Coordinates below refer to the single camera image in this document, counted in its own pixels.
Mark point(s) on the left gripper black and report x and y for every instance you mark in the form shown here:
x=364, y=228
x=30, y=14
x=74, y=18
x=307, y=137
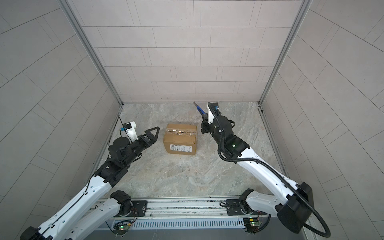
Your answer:
x=150, y=141

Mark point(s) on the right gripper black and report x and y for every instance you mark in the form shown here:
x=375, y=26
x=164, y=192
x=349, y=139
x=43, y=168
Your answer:
x=205, y=125

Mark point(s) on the blue utility knife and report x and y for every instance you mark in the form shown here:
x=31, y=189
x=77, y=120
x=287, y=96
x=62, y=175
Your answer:
x=200, y=110

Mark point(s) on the brown cardboard express box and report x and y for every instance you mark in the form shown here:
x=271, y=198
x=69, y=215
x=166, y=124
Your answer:
x=180, y=139

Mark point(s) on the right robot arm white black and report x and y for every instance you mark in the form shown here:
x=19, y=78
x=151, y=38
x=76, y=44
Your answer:
x=291, y=202

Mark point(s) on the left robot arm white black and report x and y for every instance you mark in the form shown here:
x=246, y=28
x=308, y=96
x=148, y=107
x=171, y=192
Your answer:
x=72, y=222

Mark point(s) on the left green circuit board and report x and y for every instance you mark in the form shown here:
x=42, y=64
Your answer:
x=123, y=226

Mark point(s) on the green circuit board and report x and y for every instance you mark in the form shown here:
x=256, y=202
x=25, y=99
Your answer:
x=251, y=225
x=123, y=226

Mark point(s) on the white ventilation grille strip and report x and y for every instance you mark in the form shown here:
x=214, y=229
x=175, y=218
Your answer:
x=178, y=224

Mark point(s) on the right green circuit board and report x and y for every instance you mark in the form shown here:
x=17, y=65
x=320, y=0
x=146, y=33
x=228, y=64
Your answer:
x=251, y=225

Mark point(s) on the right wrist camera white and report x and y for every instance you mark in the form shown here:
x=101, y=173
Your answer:
x=214, y=112

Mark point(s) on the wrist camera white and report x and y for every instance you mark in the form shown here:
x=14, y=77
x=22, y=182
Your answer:
x=130, y=130
x=214, y=112

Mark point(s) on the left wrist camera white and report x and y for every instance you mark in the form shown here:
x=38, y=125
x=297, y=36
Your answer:
x=130, y=130

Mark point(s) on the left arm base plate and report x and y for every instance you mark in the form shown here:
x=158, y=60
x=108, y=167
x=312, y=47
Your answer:
x=135, y=208

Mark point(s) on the aluminium mounting rail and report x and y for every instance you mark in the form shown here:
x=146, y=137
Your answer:
x=184, y=208

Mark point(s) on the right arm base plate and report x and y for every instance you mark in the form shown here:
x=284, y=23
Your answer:
x=233, y=208

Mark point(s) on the left aluminium corner post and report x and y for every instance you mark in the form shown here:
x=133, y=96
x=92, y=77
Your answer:
x=70, y=15

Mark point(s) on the aluminium corner post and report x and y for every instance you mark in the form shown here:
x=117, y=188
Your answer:
x=286, y=47
x=70, y=15

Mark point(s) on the right aluminium corner post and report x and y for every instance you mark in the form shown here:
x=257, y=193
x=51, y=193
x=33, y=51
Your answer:
x=286, y=47

